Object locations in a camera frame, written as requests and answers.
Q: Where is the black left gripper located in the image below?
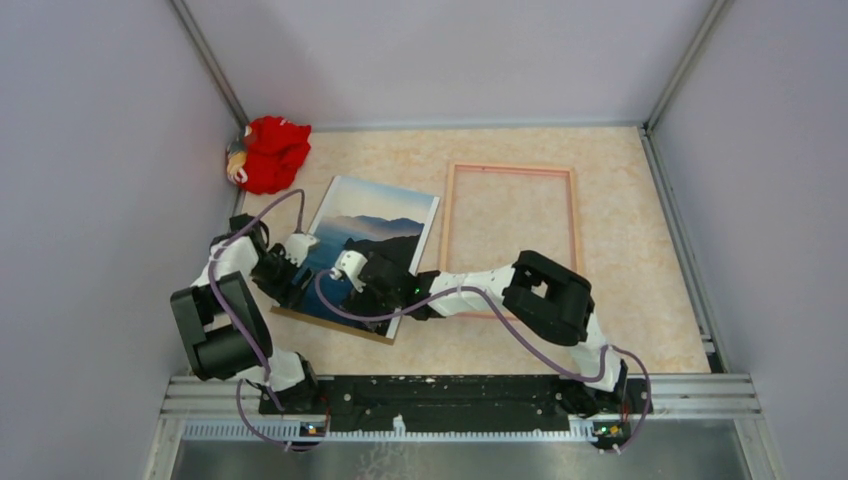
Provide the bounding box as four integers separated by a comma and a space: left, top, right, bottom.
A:
249, 242, 315, 310

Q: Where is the seascape photo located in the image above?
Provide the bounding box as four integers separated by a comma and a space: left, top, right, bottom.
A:
271, 176, 440, 345

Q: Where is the pink wooden picture frame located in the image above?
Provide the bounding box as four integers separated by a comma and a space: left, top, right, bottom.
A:
437, 162, 588, 321

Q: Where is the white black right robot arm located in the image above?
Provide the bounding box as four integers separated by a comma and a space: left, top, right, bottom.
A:
330, 250, 635, 418

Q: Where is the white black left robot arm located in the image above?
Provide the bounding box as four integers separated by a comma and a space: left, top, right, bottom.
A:
170, 214, 321, 414

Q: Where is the red crumpled cloth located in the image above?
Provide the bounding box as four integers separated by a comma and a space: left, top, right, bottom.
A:
225, 116, 312, 195

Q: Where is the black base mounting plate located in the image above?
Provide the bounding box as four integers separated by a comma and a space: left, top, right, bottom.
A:
258, 375, 653, 433

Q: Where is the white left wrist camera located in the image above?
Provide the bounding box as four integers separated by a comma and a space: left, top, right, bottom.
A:
283, 232, 321, 268

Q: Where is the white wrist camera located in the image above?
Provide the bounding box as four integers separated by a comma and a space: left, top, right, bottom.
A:
329, 250, 368, 293
283, 232, 321, 268

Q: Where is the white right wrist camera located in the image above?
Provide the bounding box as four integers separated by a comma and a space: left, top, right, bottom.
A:
329, 250, 368, 293

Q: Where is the aluminium front rail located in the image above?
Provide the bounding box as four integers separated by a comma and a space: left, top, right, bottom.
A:
145, 373, 785, 479

